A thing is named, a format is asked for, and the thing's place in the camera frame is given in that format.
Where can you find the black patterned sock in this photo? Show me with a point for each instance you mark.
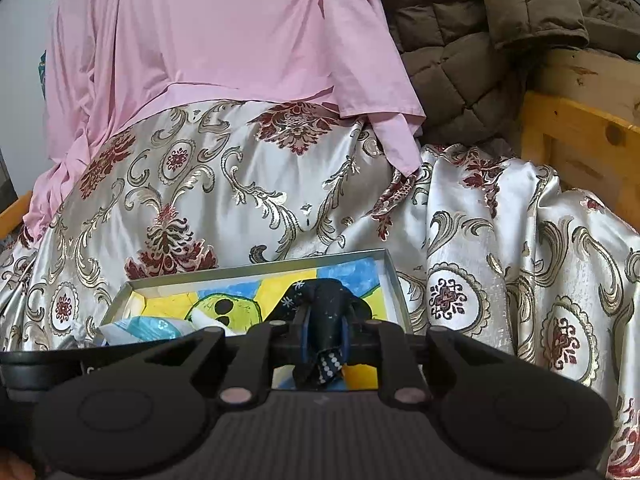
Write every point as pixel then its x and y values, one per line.
pixel 328 305

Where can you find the grey tray with cartoon picture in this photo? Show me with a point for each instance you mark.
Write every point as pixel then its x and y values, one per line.
pixel 239 298

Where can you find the brown quilted jacket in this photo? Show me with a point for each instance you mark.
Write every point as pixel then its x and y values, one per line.
pixel 467 59

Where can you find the pink draped sheet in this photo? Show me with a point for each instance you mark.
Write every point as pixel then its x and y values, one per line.
pixel 110 63

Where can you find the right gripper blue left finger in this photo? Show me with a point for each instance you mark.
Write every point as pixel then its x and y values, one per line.
pixel 263 349

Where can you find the cardboard box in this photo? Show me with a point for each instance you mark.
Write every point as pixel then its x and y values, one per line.
pixel 600 80

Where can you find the floral satin bedspread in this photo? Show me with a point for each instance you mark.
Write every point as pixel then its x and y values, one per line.
pixel 497 248

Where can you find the light blue packet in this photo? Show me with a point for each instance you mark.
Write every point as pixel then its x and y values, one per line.
pixel 144 329

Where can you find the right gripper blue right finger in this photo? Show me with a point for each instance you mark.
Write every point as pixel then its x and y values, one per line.
pixel 385 346

